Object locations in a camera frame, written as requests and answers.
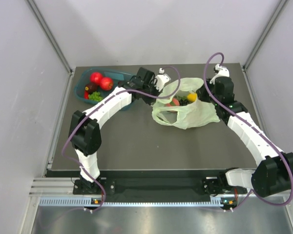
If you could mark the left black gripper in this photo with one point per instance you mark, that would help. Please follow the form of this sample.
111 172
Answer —
152 84

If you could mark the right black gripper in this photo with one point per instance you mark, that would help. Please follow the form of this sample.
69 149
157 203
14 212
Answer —
201 95

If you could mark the yellow lemon fruit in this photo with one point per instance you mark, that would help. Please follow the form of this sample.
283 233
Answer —
192 97

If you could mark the green plastic bag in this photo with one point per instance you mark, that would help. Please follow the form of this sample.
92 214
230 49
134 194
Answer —
195 114

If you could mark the pink peach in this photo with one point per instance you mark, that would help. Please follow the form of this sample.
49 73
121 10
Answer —
174 102

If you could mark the dark blue grape bunch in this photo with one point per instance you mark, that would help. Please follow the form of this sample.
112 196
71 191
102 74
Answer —
183 101

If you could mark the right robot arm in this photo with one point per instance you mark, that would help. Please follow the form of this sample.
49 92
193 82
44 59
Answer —
274 171

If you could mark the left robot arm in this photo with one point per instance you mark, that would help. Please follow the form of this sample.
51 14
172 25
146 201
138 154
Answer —
85 127

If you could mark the red apple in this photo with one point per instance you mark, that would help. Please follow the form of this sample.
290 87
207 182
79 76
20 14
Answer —
106 83

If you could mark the green grape bunch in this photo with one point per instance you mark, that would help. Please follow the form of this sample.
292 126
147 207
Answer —
95 96

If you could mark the dark purple mangosteen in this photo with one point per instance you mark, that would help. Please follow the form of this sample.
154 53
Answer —
91 88

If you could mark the red chili pepper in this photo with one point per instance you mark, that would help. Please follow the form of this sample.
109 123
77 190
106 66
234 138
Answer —
86 95

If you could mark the teal plastic basket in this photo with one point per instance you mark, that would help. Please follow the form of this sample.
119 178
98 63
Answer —
115 75

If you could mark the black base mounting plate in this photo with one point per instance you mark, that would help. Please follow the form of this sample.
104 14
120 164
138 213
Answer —
139 186

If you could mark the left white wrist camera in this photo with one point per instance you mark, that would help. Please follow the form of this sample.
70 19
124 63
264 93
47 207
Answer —
161 80

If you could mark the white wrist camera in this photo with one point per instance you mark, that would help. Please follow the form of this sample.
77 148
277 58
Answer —
220 71
161 80

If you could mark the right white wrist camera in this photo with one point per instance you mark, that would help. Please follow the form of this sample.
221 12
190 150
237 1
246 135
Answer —
220 71

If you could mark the right aluminium frame post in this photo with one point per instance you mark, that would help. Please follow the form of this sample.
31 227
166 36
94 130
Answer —
281 5

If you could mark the aluminium frame post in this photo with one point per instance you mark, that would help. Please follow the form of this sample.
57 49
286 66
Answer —
45 28
281 5

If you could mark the grey slotted cable duct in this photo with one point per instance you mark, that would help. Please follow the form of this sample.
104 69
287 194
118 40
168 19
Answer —
91 202

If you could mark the left aluminium frame post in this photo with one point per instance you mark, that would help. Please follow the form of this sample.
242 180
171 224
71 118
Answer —
45 28

